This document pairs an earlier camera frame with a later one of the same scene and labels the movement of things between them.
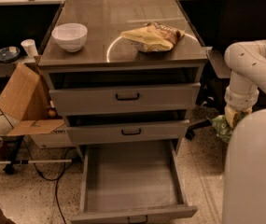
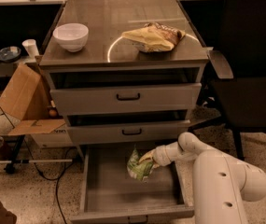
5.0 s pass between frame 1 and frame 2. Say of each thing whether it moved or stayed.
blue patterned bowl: stayed
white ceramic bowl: stayed
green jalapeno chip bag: moved
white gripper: moved
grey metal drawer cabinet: stayed
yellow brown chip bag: stayed
